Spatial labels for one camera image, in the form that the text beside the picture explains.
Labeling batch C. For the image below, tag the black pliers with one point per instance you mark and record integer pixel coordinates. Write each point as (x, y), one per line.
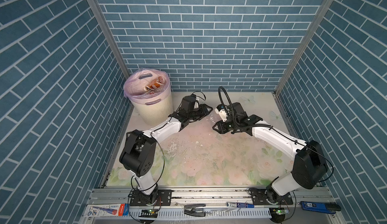
(195, 210)

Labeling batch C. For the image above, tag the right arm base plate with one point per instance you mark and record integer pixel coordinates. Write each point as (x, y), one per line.
(268, 197)

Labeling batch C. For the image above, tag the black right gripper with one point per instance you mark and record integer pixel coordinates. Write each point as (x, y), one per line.
(220, 128)

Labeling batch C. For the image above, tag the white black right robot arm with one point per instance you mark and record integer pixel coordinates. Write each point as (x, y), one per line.
(309, 163)

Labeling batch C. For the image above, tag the blue marker pen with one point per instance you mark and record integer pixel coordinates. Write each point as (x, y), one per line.
(240, 205)

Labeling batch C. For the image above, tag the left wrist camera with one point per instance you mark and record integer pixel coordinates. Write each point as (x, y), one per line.
(189, 103)

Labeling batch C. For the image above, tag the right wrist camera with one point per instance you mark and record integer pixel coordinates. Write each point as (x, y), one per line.
(222, 112)

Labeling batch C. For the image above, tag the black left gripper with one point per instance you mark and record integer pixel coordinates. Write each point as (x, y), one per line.
(203, 111)

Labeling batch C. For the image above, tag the white red blue box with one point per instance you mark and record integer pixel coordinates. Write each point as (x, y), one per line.
(106, 210)

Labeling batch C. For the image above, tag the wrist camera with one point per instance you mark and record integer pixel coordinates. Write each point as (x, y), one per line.
(189, 103)
(222, 112)

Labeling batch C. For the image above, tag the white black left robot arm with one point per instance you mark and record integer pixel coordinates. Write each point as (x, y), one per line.
(138, 153)

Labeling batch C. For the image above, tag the clear bottle white cap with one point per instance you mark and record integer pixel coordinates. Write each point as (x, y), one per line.
(215, 119)

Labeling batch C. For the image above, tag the white slotted cable duct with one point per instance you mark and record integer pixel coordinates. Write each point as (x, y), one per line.
(175, 214)

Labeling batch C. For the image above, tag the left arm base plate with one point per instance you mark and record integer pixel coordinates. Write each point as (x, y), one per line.
(157, 197)

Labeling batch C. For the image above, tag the cream bin with pink liner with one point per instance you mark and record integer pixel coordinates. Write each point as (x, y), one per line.
(153, 106)

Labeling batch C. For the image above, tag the brown coffee bottle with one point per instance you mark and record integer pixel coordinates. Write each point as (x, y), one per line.
(155, 84)

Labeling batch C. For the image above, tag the blue black hand tool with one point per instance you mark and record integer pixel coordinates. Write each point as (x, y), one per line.
(325, 208)

